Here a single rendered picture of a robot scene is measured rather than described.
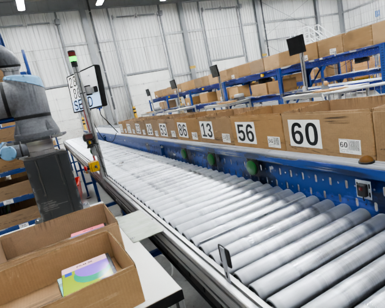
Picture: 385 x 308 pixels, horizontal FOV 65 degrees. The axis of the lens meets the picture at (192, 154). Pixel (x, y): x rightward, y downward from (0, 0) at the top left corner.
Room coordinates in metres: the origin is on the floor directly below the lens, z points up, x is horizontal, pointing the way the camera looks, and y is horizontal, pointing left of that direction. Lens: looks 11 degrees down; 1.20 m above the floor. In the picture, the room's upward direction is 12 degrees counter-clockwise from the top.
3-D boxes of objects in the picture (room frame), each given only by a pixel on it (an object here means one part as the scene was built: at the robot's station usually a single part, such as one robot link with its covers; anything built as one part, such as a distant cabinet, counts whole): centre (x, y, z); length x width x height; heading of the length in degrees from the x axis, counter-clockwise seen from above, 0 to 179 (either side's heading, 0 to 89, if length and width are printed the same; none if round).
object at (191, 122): (2.22, -0.13, 0.96); 0.39 x 0.29 x 0.17; 24
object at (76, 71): (2.23, 0.68, 1.11); 0.12 x 0.05 x 0.88; 24
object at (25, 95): (1.39, 0.67, 1.35); 0.17 x 0.15 x 0.18; 117
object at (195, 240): (1.02, -0.16, 0.72); 0.52 x 0.05 x 0.05; 114
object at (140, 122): (3.29, 0.35, 0.96); 0.39 x 0.29 x 0.17; 24
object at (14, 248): (1.00, 0.52, 0.80); 0.38 x 0.28 x 0.10; 114
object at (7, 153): (1.90, 1.10, 1.09); 0.12 x 0.12 x 0.09; 26
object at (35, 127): (1.40, 0.66, 1.21); 0.19 x 0.19 x 0.10
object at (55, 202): (1.40, 0.66, 0.91); 0.26 x 0.26 x 0.33; 26
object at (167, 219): (1.26, -0.06, 0.72); 0.52 x 0.05 x 0.05; 114
